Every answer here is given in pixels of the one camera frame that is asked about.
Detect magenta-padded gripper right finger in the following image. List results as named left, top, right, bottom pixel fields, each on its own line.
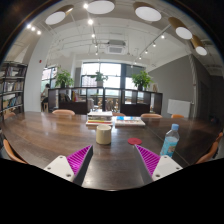
left=133, top=144, right=184, bottom=187

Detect stack of books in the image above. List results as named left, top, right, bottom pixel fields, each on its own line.
left=85, top=110, right=114, bottom=127

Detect ceiling lights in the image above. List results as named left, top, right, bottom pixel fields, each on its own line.
left=25, top=0, right=208, bottom=64

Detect ceiling air conditioner unit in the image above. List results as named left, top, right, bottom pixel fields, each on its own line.
left=105, top=39, right=128, bottom=55

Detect bushy potted plant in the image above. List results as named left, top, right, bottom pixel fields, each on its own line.
left=54, top=68, right=75, bottom=89

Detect person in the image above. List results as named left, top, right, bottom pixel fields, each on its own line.
left=40, top=83, right=51, bottom=105

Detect white board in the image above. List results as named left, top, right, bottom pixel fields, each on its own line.
left=166, top=98, right=192, bottom=118

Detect low dark shelf unit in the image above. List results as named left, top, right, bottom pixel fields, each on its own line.
left=47, top=86, right=164, bottom=117

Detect large potted plant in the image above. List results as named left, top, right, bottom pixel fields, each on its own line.
left=131, top=70, right=154, bottom=92

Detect tall dark bookshelf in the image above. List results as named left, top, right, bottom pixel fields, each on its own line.
left=0, top=60, right=28, bottom=123

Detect flat round red coaster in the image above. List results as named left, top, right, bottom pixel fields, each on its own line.
left=127, top=137, right=143, bottom=146

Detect clear blue-capped water bottle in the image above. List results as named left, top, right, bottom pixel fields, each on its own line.
left=159, top=123, right=181, bottom=158

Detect small potted plant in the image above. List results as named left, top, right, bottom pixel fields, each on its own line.
left=89, top=70, right=109, bottom=88

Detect orange chairs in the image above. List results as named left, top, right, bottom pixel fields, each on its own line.
left=2, top=108, right=224, bottom=165

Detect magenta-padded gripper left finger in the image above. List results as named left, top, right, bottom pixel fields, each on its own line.
left=43, top=144, right=95, bottom=187

